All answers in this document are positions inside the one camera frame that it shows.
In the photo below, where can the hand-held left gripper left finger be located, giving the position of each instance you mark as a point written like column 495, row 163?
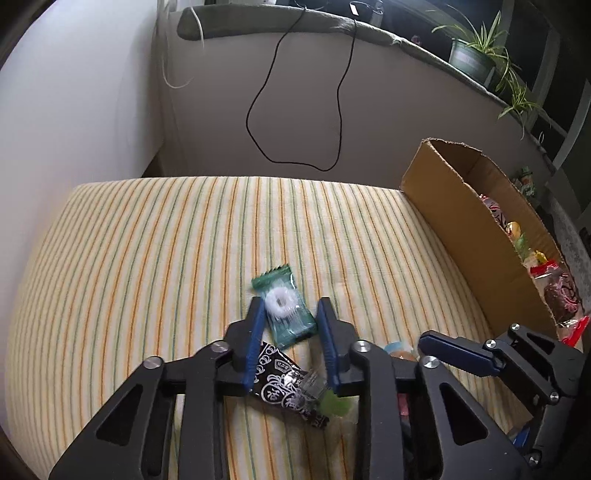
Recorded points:
column 253, row 346

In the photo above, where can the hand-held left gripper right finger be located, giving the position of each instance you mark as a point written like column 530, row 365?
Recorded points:
column 328, row 346

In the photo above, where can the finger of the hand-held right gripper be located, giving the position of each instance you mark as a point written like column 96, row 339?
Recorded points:
column 457, row 357
column 545, row 429

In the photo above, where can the green mint candy packet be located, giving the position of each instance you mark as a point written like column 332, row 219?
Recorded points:
column 284, row 307

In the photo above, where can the brown cardboard box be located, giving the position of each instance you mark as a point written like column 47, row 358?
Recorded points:
column 466, row 240

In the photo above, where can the black patterned snack packet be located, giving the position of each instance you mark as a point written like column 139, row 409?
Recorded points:
column 277, row 376

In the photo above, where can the green jelly candy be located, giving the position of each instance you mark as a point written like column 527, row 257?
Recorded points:
column 334, row 404

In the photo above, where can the small red packet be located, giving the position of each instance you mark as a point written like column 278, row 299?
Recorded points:
column 403, row 407

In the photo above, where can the red packet with dark snack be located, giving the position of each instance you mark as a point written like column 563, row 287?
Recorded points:
column 558, row 290

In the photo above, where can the green wrapped candy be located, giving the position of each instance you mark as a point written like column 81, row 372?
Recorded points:
column 522, row 247

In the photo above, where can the yellow wrapped candy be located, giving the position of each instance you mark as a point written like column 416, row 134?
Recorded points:
column 515, row 229

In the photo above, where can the striped yellow cloth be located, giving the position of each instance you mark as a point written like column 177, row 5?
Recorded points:
column 138, row 254

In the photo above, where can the green snack bag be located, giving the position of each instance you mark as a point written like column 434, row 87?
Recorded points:
column 527, row 182

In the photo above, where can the potted spider plant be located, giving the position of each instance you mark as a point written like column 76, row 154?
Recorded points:
column 471, row 60

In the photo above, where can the small pink flower pot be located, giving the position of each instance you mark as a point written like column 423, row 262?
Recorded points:
column 418, row 40

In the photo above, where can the white power adapter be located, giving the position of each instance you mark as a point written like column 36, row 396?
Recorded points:
column 356, row 8

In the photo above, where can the white window frame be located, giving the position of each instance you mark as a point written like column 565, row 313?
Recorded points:
column 581, row 110

